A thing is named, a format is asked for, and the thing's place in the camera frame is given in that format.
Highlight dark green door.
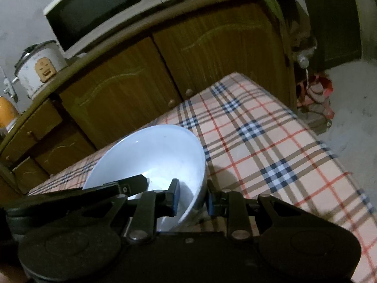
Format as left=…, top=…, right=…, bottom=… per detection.
left=309, top=0, right=363, bottom=72

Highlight wooden kitchen cabinet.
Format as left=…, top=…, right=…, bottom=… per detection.
left=0, top=0, right=298, bottom=196

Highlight red bag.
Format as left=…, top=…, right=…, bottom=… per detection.
left=297, top=75, right=335, bottom=124

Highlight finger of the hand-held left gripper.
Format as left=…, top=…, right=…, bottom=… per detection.
left=6, top=175, right=149, bottom=222

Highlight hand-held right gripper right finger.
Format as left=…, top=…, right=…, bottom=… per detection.
left=206, top=180, right=298, bottom=241

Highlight plaid tablecloth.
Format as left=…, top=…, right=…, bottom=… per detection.
left=28, top=72, right=377, bottom=283

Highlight orange electric kettle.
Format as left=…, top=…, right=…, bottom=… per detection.
left=0, top=96, right=20, bottom=133

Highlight white power strip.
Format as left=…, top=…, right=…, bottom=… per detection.
left=3, top=78, right=16, bottom=98

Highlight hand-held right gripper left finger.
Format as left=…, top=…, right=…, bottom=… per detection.
left=82, top=178, right=181, bottom=241

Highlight white rice cooker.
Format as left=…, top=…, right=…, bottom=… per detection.
left=12, top=41, right=68, bottom=100

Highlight deep white patterned bowl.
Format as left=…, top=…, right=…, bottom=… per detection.
left=83, top=125, right=207, bottom=233

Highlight white microwave oven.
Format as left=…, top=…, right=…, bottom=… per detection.
left=44, top=0, right=189, bottom=60

